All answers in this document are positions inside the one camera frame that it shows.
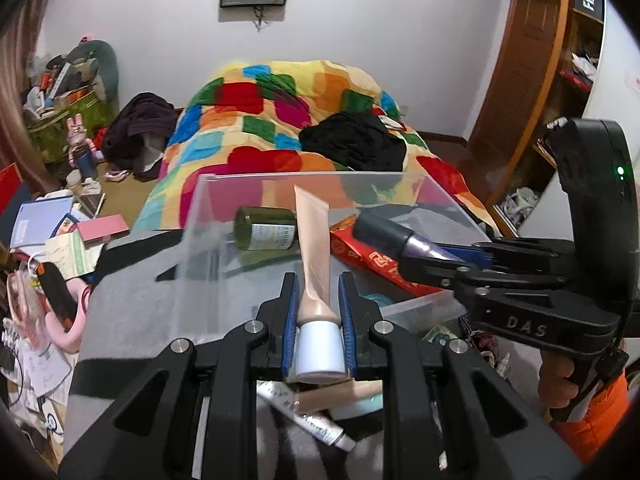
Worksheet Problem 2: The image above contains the person's right hand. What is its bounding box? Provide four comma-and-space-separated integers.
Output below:
538, 350, 579, 410

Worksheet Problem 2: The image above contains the dark purple clothes pile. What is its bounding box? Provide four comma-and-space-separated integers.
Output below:
101, 92, 179, 181

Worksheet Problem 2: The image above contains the black garment on bed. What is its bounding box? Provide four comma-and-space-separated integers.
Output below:
298, 110, 407, 172

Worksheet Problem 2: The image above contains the pink box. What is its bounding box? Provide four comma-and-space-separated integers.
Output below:
77, 214, 129, 243

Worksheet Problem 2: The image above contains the large beige cosmetic tube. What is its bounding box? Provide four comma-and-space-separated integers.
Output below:
294, 186, 347, 385

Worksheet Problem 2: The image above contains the colourful patchwork quilt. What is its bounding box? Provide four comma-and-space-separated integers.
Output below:
134, 60, 498, 234

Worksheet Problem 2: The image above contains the grey green neck pillow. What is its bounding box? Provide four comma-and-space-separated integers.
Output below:
66, 40, 119, 102

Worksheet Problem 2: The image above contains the clear plastic storage bin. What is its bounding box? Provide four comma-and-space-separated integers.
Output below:
172, 172, 487, 342

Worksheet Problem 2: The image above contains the green storage basket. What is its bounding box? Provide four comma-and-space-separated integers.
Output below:
27, 91, 115, 164

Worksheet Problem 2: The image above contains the red snack packet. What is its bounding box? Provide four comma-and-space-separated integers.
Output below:
330, 214, 442, 297

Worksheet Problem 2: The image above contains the green glass bottle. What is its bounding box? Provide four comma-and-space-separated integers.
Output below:
233, 206, 297, 250

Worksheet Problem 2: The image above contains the black FiiO box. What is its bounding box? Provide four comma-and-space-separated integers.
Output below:
573, 0, 604, 23

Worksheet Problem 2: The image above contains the wooden wardrobe shelf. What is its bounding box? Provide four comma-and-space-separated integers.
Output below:
488, 0, 604, 210

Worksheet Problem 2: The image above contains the blue white book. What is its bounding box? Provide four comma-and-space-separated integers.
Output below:
10, 195, 74, 249

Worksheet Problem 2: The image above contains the grey black blanket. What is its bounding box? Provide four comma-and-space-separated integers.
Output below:
62, 228, 547, 480

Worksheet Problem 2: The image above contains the red box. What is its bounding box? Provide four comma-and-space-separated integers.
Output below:
0, 162, 23, 214

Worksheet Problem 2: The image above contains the striped curtain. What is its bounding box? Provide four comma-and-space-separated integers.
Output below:
1, 0, 58, 193

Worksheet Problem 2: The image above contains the pink rabbit figurine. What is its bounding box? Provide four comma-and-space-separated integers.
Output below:
67, 114, 98, 180

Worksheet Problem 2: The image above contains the dark purple bottle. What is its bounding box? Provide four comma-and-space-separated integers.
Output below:
352, 210, 461, 262

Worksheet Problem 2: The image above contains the white printed tube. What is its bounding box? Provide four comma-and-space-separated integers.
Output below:
256, 380, 356, 453

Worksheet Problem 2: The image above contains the wooden door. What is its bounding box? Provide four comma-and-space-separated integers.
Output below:
464, 0, 564, 196

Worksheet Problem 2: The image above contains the slim beige red tube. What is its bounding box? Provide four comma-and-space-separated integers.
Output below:
293, 380, 383, 414

